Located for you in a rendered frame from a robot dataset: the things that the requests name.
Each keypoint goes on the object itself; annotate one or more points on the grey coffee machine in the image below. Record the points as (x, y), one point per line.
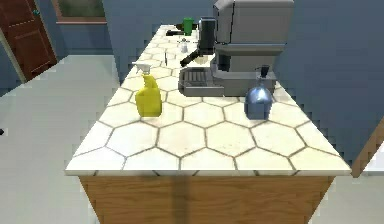
(240, 43)

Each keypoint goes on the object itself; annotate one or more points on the window with brown frame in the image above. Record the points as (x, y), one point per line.
(80, 10)

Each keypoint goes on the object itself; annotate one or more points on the blue soap dispenser bottle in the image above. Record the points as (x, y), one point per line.
(258, 100)

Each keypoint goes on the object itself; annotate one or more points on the green cup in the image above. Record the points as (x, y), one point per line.
(188, 25)

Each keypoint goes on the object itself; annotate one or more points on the black pan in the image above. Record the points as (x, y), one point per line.
(174, 32)

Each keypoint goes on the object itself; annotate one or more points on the wooden counter with tiled top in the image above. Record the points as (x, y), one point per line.
(203, 140)

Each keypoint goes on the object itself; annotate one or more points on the small white salt shaker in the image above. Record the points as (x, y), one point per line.
(184, 46)

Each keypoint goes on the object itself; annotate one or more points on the yellow spray bottle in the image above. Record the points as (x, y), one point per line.
(148, 96)

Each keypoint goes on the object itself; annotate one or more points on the brown wooden room door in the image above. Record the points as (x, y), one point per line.
(25, 36)

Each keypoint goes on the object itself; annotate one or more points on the wooden furniture edge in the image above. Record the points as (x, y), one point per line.
(368, 148)

